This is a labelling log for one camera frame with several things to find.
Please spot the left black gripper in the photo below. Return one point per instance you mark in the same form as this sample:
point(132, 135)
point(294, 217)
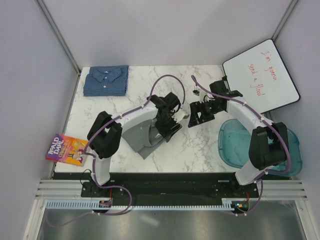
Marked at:
point(166, 132)

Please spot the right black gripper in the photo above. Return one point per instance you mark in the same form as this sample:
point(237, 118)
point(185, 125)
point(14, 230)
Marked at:
point(196, 107)

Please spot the grey long sleeve shirt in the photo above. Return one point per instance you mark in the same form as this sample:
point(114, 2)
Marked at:
point(139, 131)

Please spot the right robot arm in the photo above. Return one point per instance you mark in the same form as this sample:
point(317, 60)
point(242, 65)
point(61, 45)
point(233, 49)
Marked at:
point(269, 144)

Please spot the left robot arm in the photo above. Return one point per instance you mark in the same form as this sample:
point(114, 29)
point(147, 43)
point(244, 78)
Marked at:
point(104, 137)

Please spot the teal plastic bin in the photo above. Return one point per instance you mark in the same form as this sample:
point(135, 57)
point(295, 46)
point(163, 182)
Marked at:
point(234, 142)

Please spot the white whiteboard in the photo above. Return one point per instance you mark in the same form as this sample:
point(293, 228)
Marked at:
point(260, 74)

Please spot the blue checked folded shirt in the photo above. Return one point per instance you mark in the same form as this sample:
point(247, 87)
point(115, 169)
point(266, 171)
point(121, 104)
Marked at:
point(106, 81)

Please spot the Roald Dahl book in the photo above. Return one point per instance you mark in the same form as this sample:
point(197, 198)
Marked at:
point(67, 149)

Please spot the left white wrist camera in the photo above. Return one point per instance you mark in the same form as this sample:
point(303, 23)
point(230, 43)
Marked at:
point(180, 115)

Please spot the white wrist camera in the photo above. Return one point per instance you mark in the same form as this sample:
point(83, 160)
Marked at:
point(180, 115)
point(201, 94)

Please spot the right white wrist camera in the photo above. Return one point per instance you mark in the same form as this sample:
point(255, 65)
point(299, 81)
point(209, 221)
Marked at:
point(201, 94)

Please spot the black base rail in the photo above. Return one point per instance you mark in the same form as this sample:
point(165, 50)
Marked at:
point(170, 188)

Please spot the white slotted cable duct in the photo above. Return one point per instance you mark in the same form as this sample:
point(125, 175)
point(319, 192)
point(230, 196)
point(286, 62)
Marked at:
point(95, 204)

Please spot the right aluminium frame post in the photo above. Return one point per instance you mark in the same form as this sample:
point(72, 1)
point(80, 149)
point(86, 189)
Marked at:
point(286, 15)

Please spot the aluminium frame post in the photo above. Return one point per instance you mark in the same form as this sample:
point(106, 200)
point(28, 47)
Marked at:
point(57, 33)
point(286, 15)

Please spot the left aluminium frame post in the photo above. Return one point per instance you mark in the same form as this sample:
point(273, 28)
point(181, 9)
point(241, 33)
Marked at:
point(57, 33)

